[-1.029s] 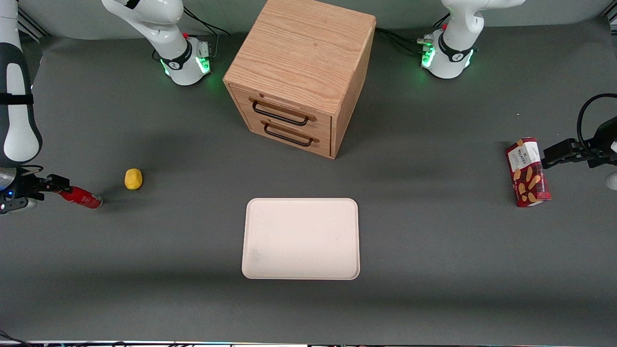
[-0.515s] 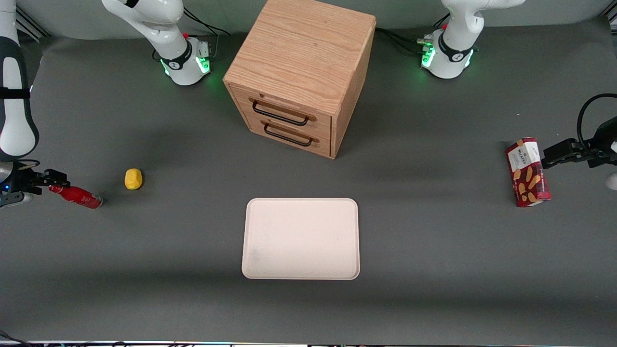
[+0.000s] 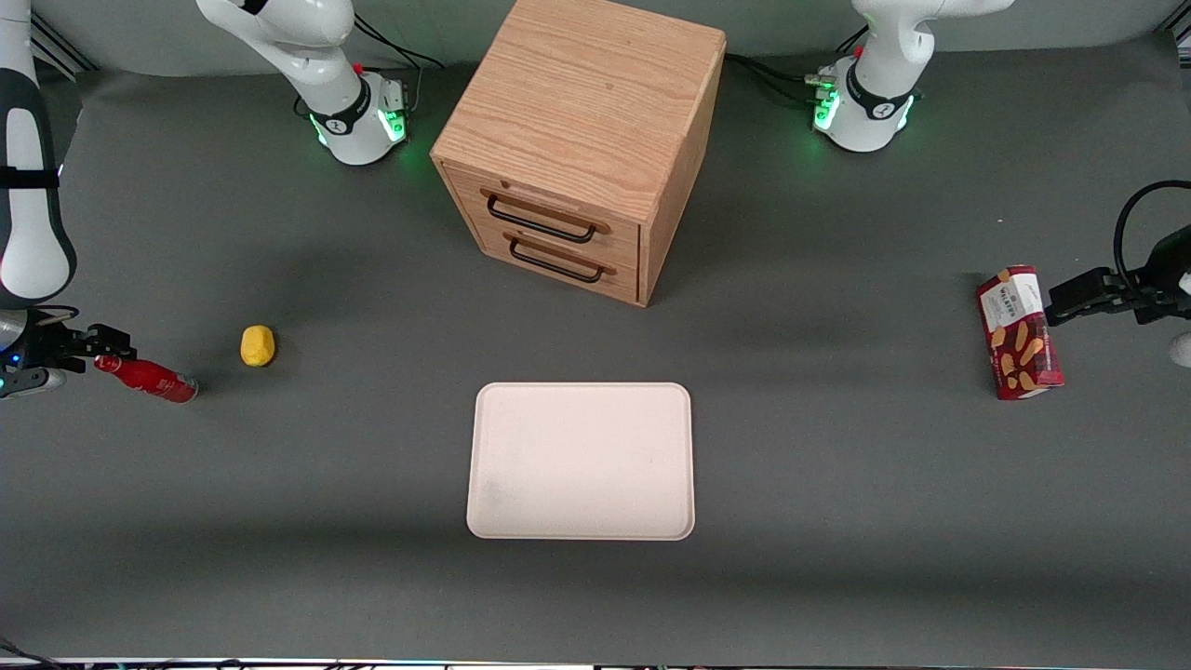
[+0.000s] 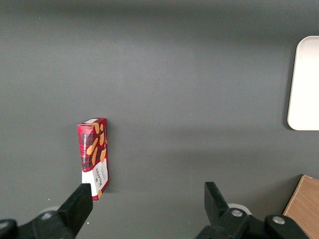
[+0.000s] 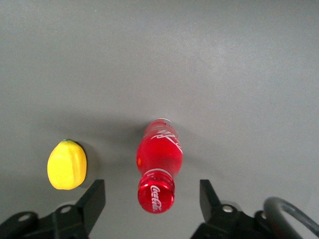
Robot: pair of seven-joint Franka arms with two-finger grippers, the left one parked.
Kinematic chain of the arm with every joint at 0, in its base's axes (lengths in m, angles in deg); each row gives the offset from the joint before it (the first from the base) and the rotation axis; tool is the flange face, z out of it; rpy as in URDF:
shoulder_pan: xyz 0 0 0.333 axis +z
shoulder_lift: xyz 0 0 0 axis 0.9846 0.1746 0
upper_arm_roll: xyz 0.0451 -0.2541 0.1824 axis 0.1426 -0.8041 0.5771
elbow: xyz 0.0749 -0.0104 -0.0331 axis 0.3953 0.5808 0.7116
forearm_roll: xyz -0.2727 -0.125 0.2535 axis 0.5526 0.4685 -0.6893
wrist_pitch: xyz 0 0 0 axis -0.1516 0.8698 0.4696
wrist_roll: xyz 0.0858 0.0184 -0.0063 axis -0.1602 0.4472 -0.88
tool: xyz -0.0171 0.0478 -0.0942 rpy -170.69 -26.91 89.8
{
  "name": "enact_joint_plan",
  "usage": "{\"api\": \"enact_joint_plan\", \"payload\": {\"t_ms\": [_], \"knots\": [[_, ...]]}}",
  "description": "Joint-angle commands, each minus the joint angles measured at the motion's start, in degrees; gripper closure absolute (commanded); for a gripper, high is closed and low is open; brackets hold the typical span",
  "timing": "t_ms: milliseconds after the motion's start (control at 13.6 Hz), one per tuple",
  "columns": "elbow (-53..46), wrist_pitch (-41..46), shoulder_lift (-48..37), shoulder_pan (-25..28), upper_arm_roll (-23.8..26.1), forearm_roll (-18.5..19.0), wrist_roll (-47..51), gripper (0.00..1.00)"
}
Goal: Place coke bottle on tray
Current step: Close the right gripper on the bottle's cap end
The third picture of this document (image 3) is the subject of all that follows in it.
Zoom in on black metal drawer handle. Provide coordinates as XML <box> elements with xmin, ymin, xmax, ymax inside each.
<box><xmin>503</xmin><ymin>233</ymin><xmax>618</xmax><ymax>284</ymax></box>
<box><xmin>480</xmin><ymin>188</ymin><xmax>612</xmax><ymax>245</ymax></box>

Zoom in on black right arm base cables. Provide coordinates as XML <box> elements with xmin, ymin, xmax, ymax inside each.
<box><xmin>352</xmin><ymin>17</ymin><xmax>448</xmax><ymax>72</ymax></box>

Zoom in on aluminium frame profile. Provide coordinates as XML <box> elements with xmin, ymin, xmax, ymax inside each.
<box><xmin>28</xmin><ymin>14</ymin><xmax>94</xmax><ymax>75</ymax></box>

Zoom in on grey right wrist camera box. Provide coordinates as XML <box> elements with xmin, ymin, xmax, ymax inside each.
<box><xmin>0</xmin><ymin>368</ymin><xmax>68</xmax><ymax>401</ymax></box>

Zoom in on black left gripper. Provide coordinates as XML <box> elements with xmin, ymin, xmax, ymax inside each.
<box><xmin>1047</xmin><ymin>223</ymin><xmax>1191</xmax><ymax>327</ymax></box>

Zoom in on red coke bottle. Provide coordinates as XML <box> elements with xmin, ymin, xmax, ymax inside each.
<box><xmin>93</xmin><ymin>354</ymin><xmax>199</xmax><ymax>404</ymax></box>

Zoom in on red cookie box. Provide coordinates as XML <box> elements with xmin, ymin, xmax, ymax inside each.
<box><xmin>975</xmin><ymin>265</ymin><xmax>1065</xmax><ymax>401</ymax></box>

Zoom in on black arm base cables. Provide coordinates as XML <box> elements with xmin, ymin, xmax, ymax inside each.
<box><xmin>352</xmin><ymin>17</ymin><xmax>448</xmax><ymax>72</ymax></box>
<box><xmin>724</xmin><ymin>52</ymin><xmax>834</xmax><ymax>105</ymax></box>

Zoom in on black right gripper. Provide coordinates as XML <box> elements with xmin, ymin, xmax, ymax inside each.
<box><xmin>0</xmin><ymin>309</ymin><xmax>138</xmax><ymax>373</ymax></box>

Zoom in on wooden drawer cabinet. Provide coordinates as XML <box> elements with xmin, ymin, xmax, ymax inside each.
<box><xmin>430</xmin><ymin>0</ymin><xmax>728</xmax><ymax>308</ymax></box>

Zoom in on beige plastic tray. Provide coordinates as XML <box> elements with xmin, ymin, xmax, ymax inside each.
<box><xmin>466</xmin><ymin>382</ymin><xmax>696</xmax><ymax>542</ymax></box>

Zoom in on black left arm base cables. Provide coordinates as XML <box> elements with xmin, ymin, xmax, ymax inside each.
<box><xmin>724</xmin><ymin>52</ymin><xmax>834</xmax><ymax>105</ymax></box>

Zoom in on black left gripper cable loop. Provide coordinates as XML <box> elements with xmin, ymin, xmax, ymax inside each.
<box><xmin>1114</xmin><ymin>181</ymin><xmax>1191</xmax><ymax>299</ymax></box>

